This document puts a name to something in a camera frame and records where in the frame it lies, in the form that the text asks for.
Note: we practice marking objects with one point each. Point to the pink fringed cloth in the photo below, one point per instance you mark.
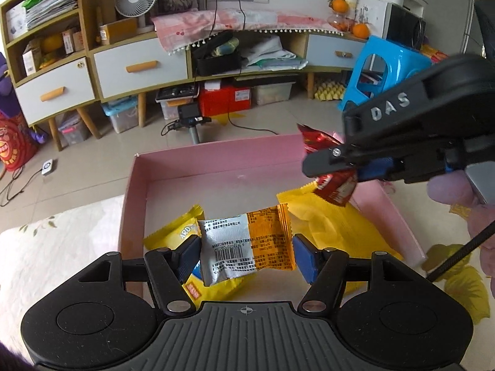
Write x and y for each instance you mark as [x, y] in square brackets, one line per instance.
[263, 19]

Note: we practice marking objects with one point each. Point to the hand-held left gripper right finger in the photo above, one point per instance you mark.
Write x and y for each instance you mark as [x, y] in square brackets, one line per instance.
[305, 259]

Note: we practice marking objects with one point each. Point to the yellow egg tray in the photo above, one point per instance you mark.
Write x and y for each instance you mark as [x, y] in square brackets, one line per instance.
[330, 89]

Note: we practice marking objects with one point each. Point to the blue-lidded storage box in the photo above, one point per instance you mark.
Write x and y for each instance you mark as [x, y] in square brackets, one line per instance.
[122, 118]

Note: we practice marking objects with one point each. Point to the low wooden cabinet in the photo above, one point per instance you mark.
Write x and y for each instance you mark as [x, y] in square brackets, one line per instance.
[286, 73]

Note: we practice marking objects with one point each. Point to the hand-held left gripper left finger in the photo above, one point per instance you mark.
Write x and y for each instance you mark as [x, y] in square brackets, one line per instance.
[188, 257]

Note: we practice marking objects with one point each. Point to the blue plastic stool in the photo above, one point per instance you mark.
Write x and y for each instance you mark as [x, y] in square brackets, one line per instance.
[394, 62]

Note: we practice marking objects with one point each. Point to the pile of folded cloths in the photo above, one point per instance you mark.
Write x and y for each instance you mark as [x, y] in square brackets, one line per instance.
[274, 56]

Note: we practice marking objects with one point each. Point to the wooden shelf cabinet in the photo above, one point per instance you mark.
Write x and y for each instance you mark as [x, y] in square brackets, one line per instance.
[87, 27]

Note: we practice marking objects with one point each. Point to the small grey cabinet drawer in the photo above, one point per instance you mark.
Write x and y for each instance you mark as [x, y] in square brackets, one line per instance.
[334, 52]

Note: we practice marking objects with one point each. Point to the stack of papers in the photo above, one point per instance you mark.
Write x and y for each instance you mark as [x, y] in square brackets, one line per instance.
[52, 7]

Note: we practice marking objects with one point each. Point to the person's right hand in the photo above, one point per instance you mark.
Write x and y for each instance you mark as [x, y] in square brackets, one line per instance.
[444, 189]

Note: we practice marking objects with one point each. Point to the large plain yellow chip bag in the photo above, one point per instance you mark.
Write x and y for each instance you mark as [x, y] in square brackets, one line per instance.
[340, 232]

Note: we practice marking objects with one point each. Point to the black bag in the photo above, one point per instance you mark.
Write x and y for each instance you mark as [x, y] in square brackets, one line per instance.
[216, 62]

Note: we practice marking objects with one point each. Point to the purple plush toy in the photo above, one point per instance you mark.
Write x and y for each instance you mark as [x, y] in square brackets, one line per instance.
[6, 77]

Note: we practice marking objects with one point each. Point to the action camera on tripod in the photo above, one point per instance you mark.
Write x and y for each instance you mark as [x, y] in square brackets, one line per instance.
[189, 116]

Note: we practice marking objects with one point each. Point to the red printed bag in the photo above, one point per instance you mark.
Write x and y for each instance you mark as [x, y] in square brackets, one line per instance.
[15, 143]

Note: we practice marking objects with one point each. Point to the brown cardboard box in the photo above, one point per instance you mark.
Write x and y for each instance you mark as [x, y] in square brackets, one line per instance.
[118, 33]

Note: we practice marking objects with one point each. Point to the clear storage box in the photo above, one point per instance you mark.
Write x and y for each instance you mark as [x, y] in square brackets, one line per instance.
[272, 92]
[172, 104]
[73, 129]

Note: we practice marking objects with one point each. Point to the pink cardboard box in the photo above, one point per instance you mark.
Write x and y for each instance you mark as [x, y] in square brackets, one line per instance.
[216, 170]

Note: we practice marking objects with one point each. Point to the orange and silver snack packet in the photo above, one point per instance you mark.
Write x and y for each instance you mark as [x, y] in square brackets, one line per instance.
[247, 247]

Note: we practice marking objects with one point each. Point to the small yellow snack packet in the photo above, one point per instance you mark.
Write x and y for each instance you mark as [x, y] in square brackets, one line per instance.
[170, 235]

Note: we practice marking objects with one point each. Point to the wide grey cabinet drawer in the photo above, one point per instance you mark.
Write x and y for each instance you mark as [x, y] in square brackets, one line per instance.
[141, 67]

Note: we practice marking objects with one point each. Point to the white floor charger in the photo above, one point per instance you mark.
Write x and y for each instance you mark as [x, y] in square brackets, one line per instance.
[48, 167]

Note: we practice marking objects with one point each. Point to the shelf cabinet drawer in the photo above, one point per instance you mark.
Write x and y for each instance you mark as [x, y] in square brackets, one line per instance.
[54, 92]

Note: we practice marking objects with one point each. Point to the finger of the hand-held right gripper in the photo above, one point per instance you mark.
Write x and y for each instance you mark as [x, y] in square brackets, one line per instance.
[373, 170]
[325, 160]

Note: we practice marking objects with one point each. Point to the dark red snack packet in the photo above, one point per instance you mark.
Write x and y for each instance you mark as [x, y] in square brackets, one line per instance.
[336, 189]

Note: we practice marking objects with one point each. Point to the red storage box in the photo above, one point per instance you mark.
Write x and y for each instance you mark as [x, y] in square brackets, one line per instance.
[224, 100]

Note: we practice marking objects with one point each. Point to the orange fruit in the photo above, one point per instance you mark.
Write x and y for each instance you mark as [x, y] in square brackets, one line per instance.
[360, 31]
[340, 4]

